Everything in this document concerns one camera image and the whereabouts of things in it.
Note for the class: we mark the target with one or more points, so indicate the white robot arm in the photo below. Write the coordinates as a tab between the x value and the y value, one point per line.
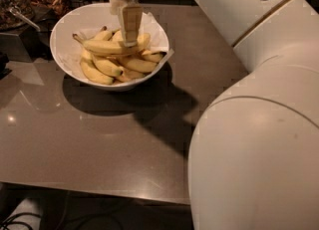
253	161

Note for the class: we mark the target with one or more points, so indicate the metal scoop handle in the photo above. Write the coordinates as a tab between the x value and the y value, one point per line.
19	15

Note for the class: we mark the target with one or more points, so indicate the glass jar of nuts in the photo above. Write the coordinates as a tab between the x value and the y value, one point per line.
7	19

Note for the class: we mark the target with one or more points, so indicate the back banana with stem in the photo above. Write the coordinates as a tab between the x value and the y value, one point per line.
117	36

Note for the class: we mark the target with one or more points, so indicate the white ceramic bowl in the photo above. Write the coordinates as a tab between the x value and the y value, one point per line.
69	25

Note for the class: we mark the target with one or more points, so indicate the small right yellow banana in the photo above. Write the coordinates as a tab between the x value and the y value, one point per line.
151	56

